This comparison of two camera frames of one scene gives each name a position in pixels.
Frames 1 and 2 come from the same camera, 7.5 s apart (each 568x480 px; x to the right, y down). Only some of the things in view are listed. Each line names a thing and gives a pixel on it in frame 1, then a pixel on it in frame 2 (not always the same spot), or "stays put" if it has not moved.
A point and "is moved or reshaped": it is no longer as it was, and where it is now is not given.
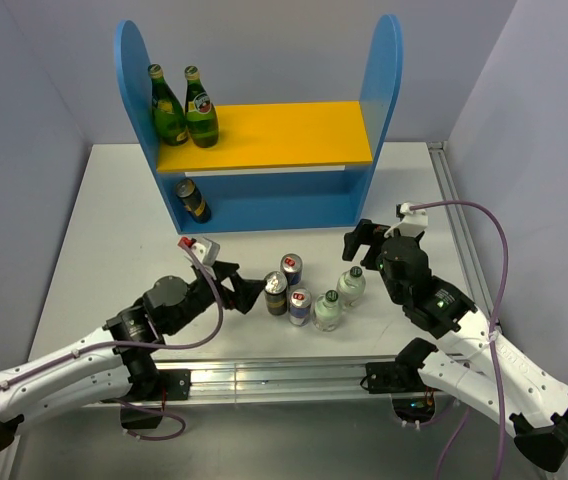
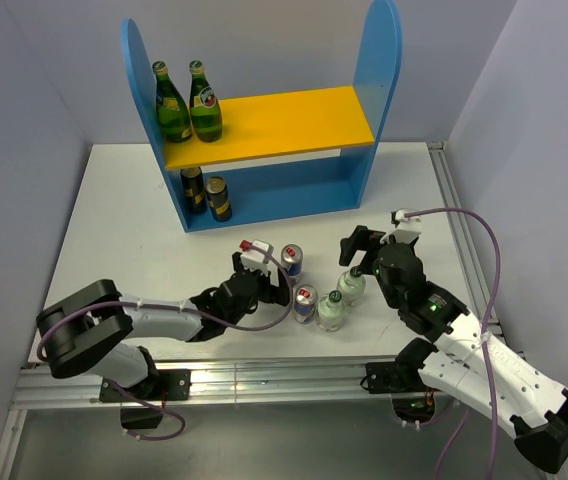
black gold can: [193, 201] is moved or reshaped
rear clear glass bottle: [350, 286] stays put
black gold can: [276, 289] is moved or reshaped
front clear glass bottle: [326, 313] stays put
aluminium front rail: [318, 378] stays put
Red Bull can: [291, 265] is moved or reshaped
